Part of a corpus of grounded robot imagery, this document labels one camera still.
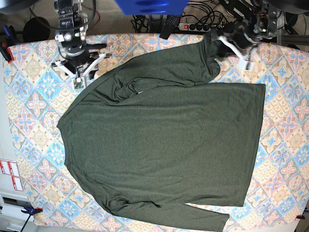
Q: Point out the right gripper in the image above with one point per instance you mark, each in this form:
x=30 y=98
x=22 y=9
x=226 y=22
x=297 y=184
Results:
x=79 y=56

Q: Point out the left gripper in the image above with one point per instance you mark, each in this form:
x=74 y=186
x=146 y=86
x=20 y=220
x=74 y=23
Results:
x=241 y=36

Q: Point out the dark green long-sleeve shirt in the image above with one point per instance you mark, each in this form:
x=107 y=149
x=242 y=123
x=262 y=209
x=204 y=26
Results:
x=156 y=137

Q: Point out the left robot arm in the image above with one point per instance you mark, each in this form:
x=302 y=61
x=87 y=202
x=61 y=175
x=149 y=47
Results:
x=254 y=22

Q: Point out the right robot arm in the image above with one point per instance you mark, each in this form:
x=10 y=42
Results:
x=73 y=24

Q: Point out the black remote control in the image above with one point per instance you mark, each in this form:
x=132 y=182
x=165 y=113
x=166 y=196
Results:
x=170 y=24

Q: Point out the black round stool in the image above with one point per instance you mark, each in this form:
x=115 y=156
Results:
x=35 y=30

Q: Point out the blue plastic box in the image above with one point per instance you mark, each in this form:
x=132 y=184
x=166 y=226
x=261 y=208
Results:
x=152 y=7

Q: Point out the blue clamp upper left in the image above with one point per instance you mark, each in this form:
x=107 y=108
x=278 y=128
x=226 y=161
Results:
x=4 y=46

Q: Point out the blue clamp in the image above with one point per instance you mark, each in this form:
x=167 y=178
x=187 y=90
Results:
x=30 y=211
x=4 y=46

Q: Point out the red white labels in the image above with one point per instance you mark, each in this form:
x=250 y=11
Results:
x=9 y=169

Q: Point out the blue clamp lower left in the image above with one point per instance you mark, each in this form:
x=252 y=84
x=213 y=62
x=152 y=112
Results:
x=30 y=211

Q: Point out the orange clamp lower right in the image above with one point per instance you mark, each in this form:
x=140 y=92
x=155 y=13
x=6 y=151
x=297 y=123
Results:
x=300 y=217

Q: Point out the black power strip red switch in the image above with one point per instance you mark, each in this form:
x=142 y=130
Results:
x=195 y=27

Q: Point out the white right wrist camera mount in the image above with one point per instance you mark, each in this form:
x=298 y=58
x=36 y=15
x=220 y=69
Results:
x=81 y=68

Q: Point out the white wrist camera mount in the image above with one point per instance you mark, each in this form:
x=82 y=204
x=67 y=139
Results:
x=81 y=68
x=244 y=62

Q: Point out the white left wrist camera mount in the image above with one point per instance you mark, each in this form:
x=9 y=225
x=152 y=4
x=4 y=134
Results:
x=244 y=62

